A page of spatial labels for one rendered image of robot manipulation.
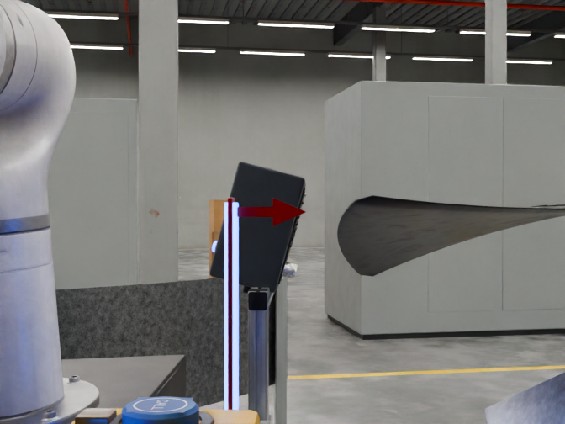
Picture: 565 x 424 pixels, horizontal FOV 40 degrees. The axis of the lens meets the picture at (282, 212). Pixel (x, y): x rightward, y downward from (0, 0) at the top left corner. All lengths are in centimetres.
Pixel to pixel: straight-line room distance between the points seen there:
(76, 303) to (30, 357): 147
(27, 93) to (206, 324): 173
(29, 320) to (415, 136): 625
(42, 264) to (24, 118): 15
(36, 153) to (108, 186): 574
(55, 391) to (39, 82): 31
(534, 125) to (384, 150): 141
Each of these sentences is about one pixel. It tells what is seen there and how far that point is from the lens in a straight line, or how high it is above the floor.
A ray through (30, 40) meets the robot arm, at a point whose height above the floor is 135.
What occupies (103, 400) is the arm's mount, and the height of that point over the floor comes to 98.
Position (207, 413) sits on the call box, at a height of 107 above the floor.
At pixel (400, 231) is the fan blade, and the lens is 66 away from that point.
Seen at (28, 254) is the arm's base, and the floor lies 114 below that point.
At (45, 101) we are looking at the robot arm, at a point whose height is 129.
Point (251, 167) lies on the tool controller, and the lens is 123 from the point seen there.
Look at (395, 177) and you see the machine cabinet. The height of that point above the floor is 142.
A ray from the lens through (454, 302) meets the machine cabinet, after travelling 707.
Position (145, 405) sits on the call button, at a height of 108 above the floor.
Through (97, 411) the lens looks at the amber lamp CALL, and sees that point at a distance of 43.
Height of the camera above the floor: 119
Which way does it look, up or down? 1 degrees down
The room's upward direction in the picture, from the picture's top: straight up
